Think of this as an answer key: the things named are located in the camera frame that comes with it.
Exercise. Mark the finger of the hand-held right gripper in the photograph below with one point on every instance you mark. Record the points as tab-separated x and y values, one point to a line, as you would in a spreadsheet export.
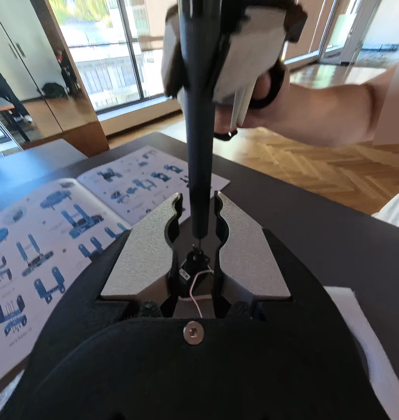
170	49
252	49

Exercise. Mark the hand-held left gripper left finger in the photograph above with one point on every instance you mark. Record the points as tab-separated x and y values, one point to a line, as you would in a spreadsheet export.
140	262

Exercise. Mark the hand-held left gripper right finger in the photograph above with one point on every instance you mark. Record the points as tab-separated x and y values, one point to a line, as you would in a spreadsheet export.
248	262

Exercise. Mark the small black servo motor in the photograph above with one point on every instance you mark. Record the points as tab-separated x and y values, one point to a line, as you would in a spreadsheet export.
194	262

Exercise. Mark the black screwdriver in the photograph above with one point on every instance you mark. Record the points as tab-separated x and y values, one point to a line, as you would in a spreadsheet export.
199	147

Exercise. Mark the person's right forearm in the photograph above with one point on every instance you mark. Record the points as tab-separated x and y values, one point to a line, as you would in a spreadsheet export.
363	111

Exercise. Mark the dark grey desk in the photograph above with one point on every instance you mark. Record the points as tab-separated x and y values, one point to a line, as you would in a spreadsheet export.
301	229

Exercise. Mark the dark wood-edged desk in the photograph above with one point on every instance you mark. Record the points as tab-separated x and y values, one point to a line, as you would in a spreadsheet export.
28	170

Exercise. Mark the person's right hand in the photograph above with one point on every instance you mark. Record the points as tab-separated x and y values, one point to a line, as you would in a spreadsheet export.
311	111

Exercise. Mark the large glass window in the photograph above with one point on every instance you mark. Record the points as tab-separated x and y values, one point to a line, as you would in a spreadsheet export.
97	49
377	39

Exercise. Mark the assembly instruction booklet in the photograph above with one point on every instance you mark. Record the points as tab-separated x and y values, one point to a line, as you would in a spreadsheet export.
55	249

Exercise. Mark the person's white hoodie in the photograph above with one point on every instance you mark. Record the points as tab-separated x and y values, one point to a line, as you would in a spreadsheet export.
396	210

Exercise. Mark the white cabinet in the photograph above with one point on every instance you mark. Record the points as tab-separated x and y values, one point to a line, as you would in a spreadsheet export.
2	39

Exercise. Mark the wooden wall cabinet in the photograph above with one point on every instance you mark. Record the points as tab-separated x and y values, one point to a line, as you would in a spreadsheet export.
81	131

